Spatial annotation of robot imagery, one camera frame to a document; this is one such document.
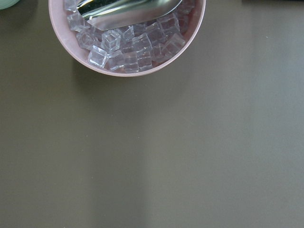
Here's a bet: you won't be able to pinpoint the clear plastic ice cubes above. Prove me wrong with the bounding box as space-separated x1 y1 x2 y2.
63 0 195 74

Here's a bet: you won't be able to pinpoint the steel ice scoop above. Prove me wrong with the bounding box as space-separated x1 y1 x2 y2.
76 0 181 31

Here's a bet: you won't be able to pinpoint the pink bowl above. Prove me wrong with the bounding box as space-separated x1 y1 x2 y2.
48 0 206 77

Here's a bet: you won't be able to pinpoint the mint green bowl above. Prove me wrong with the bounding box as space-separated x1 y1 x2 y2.
0 0 19 10

